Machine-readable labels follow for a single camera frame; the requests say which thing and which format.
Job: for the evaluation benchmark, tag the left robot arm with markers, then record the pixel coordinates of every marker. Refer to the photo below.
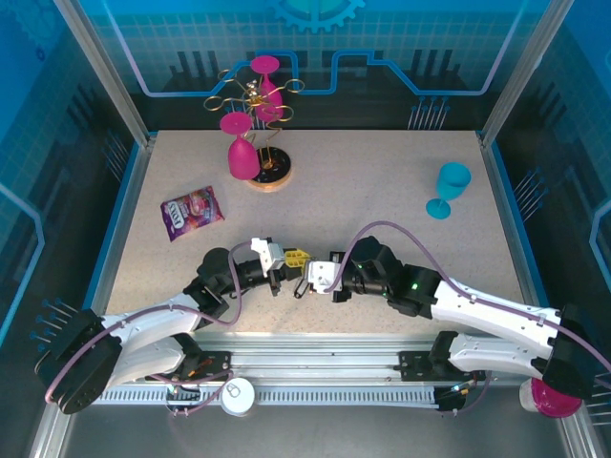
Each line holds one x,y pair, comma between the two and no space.
143,329

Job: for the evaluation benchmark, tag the aluminium frame post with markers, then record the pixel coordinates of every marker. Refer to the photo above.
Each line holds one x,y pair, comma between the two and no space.
105,76
520,71

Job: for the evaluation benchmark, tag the pink wine glass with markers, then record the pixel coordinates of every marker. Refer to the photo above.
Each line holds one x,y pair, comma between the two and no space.
265,64
242,160

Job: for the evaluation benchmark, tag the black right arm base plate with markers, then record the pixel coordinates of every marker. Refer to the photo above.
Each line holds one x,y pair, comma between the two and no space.
415,365

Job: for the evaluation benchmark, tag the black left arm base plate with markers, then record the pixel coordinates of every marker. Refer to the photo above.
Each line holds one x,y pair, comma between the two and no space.
217,365

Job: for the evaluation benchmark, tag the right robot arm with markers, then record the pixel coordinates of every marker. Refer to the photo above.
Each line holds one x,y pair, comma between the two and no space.
496,310

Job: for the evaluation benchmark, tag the teal wine glass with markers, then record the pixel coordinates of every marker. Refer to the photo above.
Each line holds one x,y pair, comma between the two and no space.
453,181

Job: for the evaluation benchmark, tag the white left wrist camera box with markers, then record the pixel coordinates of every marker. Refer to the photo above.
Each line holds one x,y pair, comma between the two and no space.
267,253

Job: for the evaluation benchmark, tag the purple candy bag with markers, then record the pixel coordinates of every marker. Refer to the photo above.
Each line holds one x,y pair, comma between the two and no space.
191,212

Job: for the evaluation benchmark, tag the white round cap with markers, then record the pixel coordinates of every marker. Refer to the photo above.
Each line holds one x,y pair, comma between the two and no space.
237,396

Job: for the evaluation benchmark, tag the pink plastic cup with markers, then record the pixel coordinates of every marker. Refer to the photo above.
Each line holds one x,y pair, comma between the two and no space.
549,404

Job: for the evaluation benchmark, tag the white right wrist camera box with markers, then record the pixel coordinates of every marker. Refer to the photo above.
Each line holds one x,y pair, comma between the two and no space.
322,276

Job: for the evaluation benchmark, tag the aluminium side rail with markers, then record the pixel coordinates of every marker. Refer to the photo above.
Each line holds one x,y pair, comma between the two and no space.
131,191
499,191

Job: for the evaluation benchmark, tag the aluminium mounting rail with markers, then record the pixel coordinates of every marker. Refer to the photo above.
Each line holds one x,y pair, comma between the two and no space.
310,358

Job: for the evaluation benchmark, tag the black electronics mount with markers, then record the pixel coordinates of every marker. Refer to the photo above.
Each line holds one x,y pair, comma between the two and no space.
183,401
451,401

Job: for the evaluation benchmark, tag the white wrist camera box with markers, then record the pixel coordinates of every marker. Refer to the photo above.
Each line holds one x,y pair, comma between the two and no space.
267,253
322,276

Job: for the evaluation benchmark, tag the keyring with keys and tags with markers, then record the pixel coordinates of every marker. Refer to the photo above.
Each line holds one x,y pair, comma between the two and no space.
301,288

